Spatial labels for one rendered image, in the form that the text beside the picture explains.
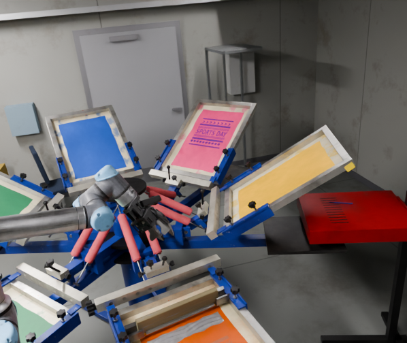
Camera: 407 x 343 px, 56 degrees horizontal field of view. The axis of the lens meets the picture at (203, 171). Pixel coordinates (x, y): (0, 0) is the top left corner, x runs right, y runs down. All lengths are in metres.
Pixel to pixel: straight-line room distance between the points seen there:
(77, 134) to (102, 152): 0.29
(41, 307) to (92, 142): 1.57
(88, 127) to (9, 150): 2.27
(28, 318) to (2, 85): 3.66
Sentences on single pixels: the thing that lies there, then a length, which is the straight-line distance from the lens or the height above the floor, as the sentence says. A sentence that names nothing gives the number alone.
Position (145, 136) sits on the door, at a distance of 5.40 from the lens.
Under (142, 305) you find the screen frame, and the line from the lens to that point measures 2.01.
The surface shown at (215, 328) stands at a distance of 1.89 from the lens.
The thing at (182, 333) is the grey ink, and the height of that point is 0.96.
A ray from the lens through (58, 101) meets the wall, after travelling 5.32.
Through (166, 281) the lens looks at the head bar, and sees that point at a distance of 2.06.
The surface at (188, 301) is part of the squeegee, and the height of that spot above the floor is 1.06.
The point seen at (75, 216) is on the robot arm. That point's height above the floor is 1.75.
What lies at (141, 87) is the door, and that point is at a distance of 5.24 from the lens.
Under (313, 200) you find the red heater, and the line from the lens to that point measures 2.57.
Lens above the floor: 2.32
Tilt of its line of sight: 24 degrees down
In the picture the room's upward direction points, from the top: 5 degrees counter-clockwise
